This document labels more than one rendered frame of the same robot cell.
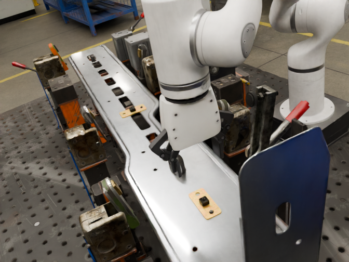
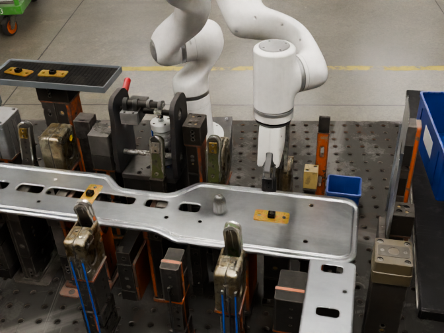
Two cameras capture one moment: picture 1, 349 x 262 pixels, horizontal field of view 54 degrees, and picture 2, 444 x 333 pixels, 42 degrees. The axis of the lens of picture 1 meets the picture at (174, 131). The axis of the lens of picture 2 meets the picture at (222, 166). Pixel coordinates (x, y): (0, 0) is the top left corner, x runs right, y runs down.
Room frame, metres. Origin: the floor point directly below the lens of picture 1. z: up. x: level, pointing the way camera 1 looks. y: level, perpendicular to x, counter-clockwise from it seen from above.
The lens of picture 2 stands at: (0.03, 0.91, 1.90)
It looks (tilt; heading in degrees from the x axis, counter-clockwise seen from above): 35 degrees down; 303
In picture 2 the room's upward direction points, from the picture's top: 3 degrees counter-clockwise
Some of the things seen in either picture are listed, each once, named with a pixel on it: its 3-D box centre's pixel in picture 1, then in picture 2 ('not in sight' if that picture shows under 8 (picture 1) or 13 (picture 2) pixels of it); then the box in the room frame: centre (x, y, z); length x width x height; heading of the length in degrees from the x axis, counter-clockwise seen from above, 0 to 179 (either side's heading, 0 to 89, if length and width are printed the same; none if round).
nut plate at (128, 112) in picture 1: (132, 109); (90, 193); (0.95, 0.12, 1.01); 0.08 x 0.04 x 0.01; 108
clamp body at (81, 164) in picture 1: (97, 173); (93, 283); (0.84, 0.26, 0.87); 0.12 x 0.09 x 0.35; 108
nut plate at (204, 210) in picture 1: (204, 201); (271, 215); (0.51, -0.03, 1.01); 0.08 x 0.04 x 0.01; 19
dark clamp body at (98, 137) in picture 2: not in sight; (113, 182); (1.04, -0.06, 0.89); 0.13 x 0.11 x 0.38; 108
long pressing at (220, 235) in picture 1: (129, 110); (82, 197); (0.97, 0.13, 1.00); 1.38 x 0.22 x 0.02; 18
